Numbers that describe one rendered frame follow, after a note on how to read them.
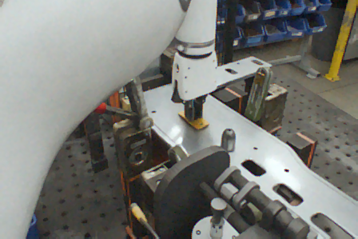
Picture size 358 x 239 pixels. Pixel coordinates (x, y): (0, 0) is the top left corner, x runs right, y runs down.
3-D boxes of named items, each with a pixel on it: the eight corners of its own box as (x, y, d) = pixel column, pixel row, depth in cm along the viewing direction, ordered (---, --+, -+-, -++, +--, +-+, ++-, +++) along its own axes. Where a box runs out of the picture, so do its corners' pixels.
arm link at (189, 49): (188, 47, 62) (188, 61, 64) (223, 38, 66) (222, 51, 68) (165, 35, 68) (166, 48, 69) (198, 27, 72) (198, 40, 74)
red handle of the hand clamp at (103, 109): (151, 118, 67) (83, 101, 56) (146, 127, 68) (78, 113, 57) (141, 109, 70) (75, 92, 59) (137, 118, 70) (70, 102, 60)
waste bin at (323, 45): (360, 59, 358) (381, -7, 320) (328, 67, 340) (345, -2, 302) (327, 45, 397) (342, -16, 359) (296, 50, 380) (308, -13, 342)
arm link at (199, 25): (165, 40, 65) (210, 45, 63) (164, -29, 58) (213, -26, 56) (177, 28, 72) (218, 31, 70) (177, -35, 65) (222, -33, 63)
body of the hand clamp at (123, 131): (158, 233, 86) (152, 127, 67) (136, 246, 82) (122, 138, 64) (148, 218, 90) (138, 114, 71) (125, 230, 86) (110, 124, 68)
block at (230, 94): (244, 166, 108) (254, 94, 93) (220, 180, 102) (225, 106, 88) (225, 151, 114) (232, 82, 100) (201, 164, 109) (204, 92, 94)
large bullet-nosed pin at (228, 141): (237, 153, 70) (240, 129, 67) (226, 159, 69) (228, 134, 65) (228, 146, 72) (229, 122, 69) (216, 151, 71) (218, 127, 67)
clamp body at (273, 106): (279, 187, 100) (300, 90, 82) (252, 205, 94) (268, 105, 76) (257, 171, 106) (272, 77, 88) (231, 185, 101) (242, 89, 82)
